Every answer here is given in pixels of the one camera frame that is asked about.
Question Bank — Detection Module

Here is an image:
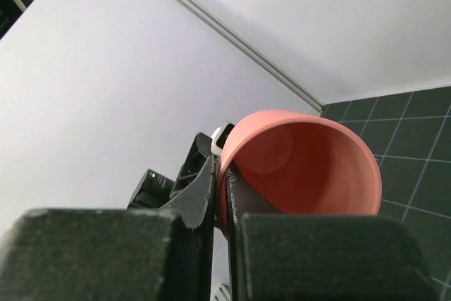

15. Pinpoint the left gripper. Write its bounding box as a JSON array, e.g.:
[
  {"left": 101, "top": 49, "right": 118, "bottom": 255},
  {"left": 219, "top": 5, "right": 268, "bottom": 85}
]
[{"left": 169, "top": 133, "right": 212, "bottom": 199}]

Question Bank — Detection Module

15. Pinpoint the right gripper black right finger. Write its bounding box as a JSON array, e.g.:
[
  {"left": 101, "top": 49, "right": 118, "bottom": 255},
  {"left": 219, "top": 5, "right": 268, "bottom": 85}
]
[{"left": 225, "top": 168, "right": 439, "bottom": 300}]

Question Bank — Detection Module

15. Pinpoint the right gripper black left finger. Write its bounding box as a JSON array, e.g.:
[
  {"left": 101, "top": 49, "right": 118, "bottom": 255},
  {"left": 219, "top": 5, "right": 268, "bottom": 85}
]
[{"left": 1, "top": 156, "right": 217, "bottom": 300}]

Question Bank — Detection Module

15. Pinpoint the pink cup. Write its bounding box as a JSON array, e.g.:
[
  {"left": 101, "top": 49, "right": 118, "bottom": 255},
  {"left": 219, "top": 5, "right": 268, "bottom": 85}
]
[{"left": 216, "top": 109, "right": 382, "bottom": 237}]

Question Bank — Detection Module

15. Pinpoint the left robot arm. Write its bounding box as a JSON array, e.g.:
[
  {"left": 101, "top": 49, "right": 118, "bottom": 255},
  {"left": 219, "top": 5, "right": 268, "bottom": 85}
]
[{"left": 127, "top": 133, "right": 212, "bottom": 209}]

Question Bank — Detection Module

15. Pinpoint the black gridded table mat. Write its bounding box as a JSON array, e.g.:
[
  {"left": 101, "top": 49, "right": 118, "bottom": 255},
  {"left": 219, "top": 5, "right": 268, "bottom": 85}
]
[{"left": 322, "top": 87, "right": 450, "bottom": 282}]

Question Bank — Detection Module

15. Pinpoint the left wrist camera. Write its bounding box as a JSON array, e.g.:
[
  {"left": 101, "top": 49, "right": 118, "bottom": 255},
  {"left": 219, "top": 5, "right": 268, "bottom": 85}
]
[{"left": 211, "top": 122, "right": 235, "bottom": 157}]

